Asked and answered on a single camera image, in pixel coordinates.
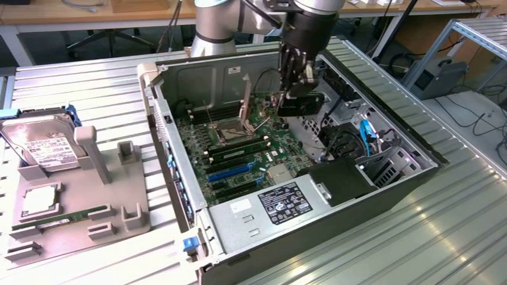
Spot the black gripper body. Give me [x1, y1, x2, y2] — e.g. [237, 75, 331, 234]
[278, 8, 341, 62]

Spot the black and green graphics card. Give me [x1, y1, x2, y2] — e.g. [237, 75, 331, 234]
[238, 73, 327, 132]

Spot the metal disk bay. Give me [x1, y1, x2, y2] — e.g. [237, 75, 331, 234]
[286, 50, 382, 163]

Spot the white power strip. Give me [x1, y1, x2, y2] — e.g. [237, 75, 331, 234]
[362, 0, 409, 7]

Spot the black stand pole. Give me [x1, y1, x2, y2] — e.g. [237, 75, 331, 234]
[371, 0, 421, 64]

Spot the green motherboard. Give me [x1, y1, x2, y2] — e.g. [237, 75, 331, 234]
[173, 97, 321, 208]

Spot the thin metal locking lever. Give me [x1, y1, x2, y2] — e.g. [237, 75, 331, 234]
[202, 99, 218, 128]

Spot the CPU socket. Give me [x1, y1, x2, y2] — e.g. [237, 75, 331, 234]
[209, 117, 250, 147]

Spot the silver chipset heatsink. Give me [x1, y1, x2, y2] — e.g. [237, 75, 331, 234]
[266, 164, 294, 181]

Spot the grey computer tower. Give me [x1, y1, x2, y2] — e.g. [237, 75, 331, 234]
[405, 58, 470, 101]

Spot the wooden desk with white legs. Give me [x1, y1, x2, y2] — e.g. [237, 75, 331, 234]
[0, 0, 199, 68]
[339, 0, 501, 57]

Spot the black fan shroud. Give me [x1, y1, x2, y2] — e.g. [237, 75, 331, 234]
[295, 156, 378, 208]

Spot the black expansion slot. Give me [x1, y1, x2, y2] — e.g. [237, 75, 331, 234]
[205, 156, 255, 176]

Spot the black office chair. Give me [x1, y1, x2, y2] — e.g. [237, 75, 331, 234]
[66, 28, 157, 59]

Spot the grey power supply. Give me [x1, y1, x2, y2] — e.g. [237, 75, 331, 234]
[206, 173, 338, 257]

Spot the open black PC case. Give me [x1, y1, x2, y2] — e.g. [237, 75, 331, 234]
[137, 43, 451, 285]

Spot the blue case latch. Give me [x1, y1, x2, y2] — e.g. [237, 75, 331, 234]
[182, 236, 201, 254]

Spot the grey parts rack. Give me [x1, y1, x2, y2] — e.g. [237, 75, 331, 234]
[3, 125, 155, 264]

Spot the hard disk with blue caddy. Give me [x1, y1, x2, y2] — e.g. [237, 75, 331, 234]
[0, 102, 83, 173]

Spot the silver CPU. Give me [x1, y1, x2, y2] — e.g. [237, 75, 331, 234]
[22, 186, 60, 217]

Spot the black wire in case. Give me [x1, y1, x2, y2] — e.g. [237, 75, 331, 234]
[253, 68, 283, 99]

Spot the wrist camera with black bracket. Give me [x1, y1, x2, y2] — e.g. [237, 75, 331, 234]
[263, 0, 305, 32]

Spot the blue disk wire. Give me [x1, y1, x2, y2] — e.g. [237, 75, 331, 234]
[358, 118, 378, 157]

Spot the coiled black cable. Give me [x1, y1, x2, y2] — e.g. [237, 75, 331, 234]
[389, 52, 414, 75]

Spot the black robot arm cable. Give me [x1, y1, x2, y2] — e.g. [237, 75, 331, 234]
[157, 0, 183, 54]

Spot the aluminium profile frame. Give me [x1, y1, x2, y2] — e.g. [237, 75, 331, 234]
[401, 17, 507, 91]

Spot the grey network cable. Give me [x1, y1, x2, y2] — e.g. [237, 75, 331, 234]
[62, 0, 105, 13]

